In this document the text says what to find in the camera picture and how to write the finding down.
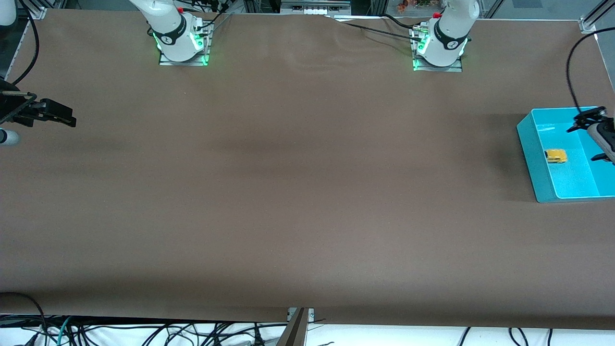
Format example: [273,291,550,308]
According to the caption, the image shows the teal plastic storage bin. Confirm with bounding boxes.
[517,107,615,203]

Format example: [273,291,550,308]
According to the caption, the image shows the colourful background item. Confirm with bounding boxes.
[396,0,434,13]

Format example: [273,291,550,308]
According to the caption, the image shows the brown table cover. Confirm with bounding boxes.
[0,9,615,330]

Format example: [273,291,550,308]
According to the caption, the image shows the white power strip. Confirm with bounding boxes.
[281,0,351,15]

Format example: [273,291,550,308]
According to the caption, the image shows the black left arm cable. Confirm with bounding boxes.
[566,26,615,110]

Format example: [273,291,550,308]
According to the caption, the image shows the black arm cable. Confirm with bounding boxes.
[7,0,39,83]
[566,26,615,110]

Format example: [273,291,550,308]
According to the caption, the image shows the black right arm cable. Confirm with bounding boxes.
[7,0,39,83]

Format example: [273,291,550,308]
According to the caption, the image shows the aluminium frame profile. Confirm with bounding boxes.
[19,0,48,20]

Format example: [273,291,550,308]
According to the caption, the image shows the black looped floor cable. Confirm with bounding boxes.
[0,291,49,337]

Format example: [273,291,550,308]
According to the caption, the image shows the black base cable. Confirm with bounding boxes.
[195,0,234,30]

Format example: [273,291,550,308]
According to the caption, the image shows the teal floor cable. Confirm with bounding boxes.
[57,316,74,346]

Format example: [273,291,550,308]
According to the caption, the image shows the short black table cable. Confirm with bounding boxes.
[382,13,416,29]

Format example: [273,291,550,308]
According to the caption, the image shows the long black table cable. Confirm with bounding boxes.
[324,16,423,39]

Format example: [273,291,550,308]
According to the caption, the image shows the dark frame beam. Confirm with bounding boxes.
[276,309,309,346]

